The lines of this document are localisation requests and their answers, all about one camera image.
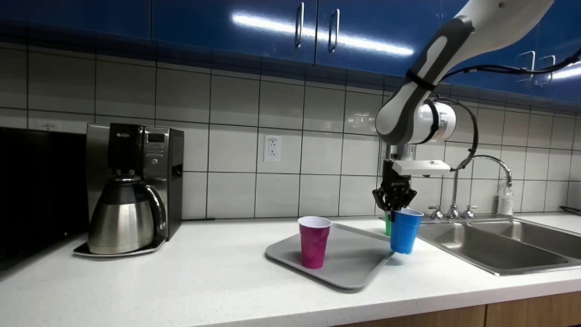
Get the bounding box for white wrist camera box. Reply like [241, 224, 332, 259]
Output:
[387, 160, 452, 177]

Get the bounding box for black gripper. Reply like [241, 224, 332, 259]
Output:
[372, 162, 416, 222]

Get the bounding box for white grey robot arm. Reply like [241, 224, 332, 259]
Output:
[372, 0, 554, 219]

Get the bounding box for chrome sink faucet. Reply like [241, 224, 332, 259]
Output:
[427, 153, 516, 222]

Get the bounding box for blue upper cabinets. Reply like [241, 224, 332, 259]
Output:
[0, 0, 581, 108]

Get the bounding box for white wall outlet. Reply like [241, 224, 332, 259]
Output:
[263, 135, 281, 162]

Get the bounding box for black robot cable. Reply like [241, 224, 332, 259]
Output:
[423, 48, 581, 173]

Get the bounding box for clear soap bottle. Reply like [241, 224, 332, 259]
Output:
[497, 186, 514, 215]

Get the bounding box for green plastic cup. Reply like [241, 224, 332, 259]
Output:
[385, 213, 392, 239]

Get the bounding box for blue plastic cup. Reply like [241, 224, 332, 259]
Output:
[390, 210, 423, 255]

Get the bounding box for magenta plastic cup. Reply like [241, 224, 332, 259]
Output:
[298, 217, 330, 269]

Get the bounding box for grey plastic tray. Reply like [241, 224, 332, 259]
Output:
[265, 224, 392, 293]

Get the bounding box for wooden lower cabinet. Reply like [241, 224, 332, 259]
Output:
[341, 293, 581, 327]

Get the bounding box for black coffee maker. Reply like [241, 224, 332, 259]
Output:
[85, 124, 183, 240]

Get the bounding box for stainless steel double sink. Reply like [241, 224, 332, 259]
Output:
[419, 219, 581, 277]

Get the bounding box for steel coffee carafe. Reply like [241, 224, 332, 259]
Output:
[78, 179, 165, 259]

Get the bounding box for black microwave oven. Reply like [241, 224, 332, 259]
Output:
[0, 128, 89, 271]

